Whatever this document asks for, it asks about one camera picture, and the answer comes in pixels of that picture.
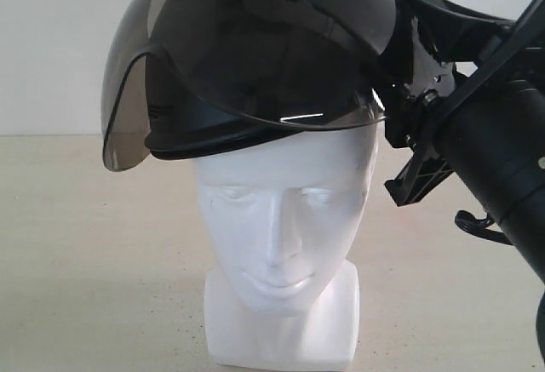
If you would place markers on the black helmet with tinted visor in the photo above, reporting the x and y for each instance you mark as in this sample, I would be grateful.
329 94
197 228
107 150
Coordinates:
193 78

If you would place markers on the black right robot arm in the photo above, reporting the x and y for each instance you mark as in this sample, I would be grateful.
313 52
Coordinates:
521 226

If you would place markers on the white mannequin head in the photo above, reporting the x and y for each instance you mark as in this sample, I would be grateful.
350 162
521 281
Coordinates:
281 219

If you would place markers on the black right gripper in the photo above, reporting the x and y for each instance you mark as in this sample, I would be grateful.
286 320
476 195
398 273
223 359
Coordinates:
490 129

